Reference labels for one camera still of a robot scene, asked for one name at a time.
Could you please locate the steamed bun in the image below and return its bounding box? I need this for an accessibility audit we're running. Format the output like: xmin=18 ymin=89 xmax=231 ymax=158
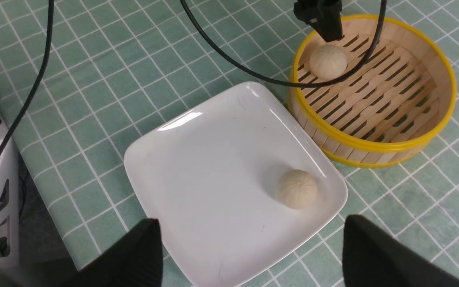
xmin=308 ymin=44 xmax=348 ymax=81
xmin=278 ymin=169 xmax=318 ymax=210

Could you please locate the black right camera cable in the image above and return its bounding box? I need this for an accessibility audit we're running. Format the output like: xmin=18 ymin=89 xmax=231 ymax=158
xmin=0 ymin=0 xmax=55 ymax=287

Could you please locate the black camera cable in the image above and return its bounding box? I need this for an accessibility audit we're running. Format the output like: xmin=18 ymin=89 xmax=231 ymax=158
xmin=0 ymin=0 xmax=55 ymax=287
xmin=179 ymin=0 xmax=388 ymax=88

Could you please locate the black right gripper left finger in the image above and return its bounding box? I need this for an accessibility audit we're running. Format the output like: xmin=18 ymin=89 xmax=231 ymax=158
xmin=60 ymin=218 xmax=163 ymax=287

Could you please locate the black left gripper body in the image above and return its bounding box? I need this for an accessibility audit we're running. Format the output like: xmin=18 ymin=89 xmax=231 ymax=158
xmin=293 ymin=0 xmax=342 ymax=22

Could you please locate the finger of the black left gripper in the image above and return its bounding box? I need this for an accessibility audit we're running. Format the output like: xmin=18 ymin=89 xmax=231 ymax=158
xmin=311 ymin=14 xmax=343 ymax=43

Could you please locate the black left camera cable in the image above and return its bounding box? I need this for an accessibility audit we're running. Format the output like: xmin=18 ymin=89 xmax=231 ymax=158
xmin=179 ymin=0 xmax=388 ymax=88

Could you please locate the yellow bamboo steamer basket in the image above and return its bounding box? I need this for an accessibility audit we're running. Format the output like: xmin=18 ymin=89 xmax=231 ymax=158
xmin=286 ymin=18 xmax=457 ymax=168

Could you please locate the white square plate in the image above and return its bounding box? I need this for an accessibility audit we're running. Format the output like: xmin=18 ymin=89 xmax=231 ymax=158
xmin=123 ymin=82 xmax=348 ymax=287

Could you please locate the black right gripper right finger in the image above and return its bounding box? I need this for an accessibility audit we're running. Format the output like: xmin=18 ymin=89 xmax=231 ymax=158
xmin=342 ymin=214 xmax=459 ymax=287

